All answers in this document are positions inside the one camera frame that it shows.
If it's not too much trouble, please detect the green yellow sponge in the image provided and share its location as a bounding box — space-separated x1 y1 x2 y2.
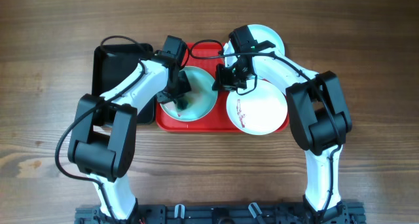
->
175 97 190 111

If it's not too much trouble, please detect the pale green plate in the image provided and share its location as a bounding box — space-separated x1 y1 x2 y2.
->
160 66 218 122

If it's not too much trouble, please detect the white plate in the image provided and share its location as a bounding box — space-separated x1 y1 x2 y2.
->
226 79 289 136
223 24 285 55

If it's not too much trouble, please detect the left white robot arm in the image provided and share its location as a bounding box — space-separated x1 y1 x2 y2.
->
55 36 191 223

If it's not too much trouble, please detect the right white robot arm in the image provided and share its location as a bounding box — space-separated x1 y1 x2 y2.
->
212 24 352 223

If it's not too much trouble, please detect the red plastic tray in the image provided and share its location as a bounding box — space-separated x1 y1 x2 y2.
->
155 43 289 133

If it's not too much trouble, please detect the black plastic tray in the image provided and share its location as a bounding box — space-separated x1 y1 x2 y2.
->
91 44 156 127

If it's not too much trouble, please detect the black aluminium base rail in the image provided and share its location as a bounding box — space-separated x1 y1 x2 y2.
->
74 201 367 224

